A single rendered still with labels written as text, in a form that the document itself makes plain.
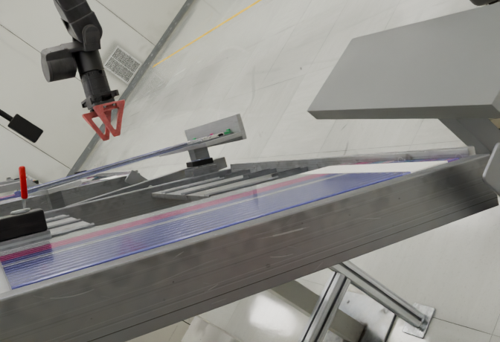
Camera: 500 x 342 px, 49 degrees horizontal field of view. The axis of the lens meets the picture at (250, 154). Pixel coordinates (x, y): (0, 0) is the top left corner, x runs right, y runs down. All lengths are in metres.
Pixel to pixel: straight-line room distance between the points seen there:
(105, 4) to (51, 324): 8.77
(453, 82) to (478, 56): 0.06
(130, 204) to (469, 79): 0.69
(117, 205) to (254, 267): 0.68
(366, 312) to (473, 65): 0.97
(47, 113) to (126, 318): 8.22
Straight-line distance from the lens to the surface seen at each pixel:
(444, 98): 1.04
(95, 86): 1.27
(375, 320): 1.75
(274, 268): 0.51
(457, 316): 1.59
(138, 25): 9.20
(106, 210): 1.14
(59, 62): 1.26
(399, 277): 1.78
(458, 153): 0.70
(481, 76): 1.02
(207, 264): 0.48
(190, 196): 0.95
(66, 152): 8.64
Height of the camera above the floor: 1.16
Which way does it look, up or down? 21 degrees down
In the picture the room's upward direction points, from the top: 53 degrees counter-clockwise
